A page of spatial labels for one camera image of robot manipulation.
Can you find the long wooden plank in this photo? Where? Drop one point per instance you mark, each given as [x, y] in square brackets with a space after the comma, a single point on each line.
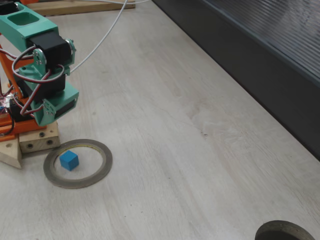
[75, 8]

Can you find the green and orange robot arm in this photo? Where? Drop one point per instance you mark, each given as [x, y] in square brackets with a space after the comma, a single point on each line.
[45, 47]

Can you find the wooden base block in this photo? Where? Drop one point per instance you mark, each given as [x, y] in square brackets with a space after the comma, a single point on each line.
[37, 142]

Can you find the triangular wooden wedge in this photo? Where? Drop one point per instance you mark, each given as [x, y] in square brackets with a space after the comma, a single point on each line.
[11, 155]

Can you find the grey translucent desk partition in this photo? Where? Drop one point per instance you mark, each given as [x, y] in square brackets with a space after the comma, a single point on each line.
[250, 62]

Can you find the blue cube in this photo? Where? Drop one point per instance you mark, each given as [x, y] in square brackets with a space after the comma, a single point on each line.
[68, 161]

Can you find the green gripper with servo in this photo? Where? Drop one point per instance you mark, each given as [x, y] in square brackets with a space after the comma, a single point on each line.
[65, 108]

